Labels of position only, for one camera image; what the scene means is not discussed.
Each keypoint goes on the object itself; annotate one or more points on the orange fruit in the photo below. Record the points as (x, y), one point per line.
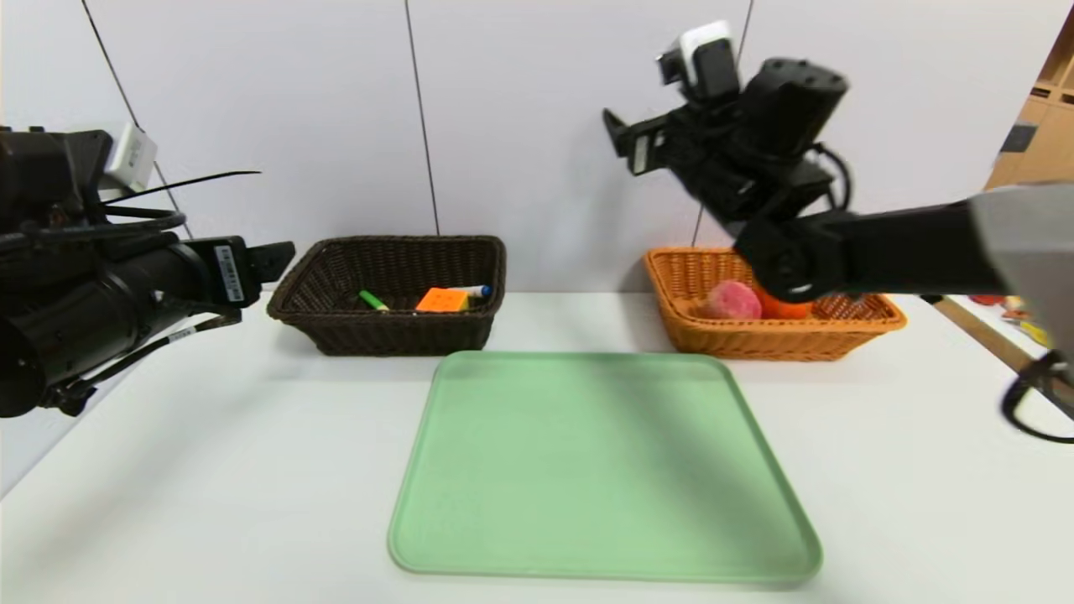
(784, 309)

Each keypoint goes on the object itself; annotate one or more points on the orange wicker basket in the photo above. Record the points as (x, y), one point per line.
(755, 340)

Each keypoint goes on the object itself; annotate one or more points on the dark grey wall box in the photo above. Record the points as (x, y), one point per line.
(1017, 138)

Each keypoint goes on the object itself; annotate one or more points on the white side table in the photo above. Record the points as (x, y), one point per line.
(998, 323)

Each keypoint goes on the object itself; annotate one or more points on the dark brown wicker basket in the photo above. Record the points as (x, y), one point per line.
(394, 335)

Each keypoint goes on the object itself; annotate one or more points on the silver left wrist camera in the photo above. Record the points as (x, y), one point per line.
(130, 159)

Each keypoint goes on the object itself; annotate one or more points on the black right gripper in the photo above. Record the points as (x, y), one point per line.
(643, 148)

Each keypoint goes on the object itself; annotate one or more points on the green and yellow pasta spoon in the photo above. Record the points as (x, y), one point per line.
(373, 300)

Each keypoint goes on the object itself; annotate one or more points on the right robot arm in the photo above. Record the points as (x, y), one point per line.
(906, 247)

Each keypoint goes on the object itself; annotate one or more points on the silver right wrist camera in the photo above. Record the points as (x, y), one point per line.
(701, 59)

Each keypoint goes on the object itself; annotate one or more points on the white marker with blue cap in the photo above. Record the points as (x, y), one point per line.
(474, 291)

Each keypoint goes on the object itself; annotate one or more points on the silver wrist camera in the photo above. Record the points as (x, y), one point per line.
(701, 59)
(130, 159)

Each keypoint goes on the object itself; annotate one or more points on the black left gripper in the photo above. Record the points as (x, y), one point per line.
(230, 271)

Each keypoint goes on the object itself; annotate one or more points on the black zip tie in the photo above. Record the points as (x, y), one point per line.
(193, 182)

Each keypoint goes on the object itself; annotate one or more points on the red peach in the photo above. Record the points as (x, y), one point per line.
(734, 300)

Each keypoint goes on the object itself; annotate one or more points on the orange and white puzzle cube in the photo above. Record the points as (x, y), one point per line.
(442, 300)

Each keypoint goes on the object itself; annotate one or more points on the orange snack packet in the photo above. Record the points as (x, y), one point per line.
(1017, 314)

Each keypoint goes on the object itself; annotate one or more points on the light green plastic tray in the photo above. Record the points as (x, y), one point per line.
(604, 486)

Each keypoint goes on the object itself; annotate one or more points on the light wooden cabinet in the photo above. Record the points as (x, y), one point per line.
(1036, 126)

